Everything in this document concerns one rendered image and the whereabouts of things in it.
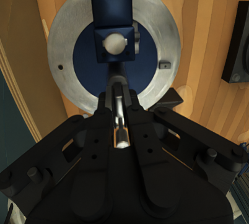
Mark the black wedge bracket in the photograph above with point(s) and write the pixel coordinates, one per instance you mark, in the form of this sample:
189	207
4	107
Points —
171	99

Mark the small grey round knob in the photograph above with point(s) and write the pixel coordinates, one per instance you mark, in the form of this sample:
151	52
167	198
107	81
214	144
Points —
236	77

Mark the thin black rod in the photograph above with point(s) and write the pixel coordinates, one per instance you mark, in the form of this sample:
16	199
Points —
10	214

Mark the silver round base plate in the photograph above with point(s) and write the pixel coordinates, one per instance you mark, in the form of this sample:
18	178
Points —
62	43

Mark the steel spindle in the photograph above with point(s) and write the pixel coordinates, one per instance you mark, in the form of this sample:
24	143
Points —
121	138

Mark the black cradle box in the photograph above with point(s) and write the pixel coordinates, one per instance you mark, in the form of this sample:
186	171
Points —
235	57

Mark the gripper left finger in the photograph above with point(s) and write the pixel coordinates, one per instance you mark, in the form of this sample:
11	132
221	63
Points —
90	161

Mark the silver latch lever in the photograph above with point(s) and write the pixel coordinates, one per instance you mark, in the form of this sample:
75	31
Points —
137	37

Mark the small grey stop block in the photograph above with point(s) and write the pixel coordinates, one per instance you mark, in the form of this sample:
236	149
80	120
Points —
164	65

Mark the blue round disc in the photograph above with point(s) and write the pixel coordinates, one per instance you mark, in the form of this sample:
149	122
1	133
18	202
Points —
84	66

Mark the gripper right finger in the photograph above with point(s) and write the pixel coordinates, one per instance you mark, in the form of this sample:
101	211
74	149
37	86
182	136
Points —
144	161

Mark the white plunger knob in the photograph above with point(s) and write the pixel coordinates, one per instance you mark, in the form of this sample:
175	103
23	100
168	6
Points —
114	43

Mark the blue frame block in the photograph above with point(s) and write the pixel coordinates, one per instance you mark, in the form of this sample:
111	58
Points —
111	8

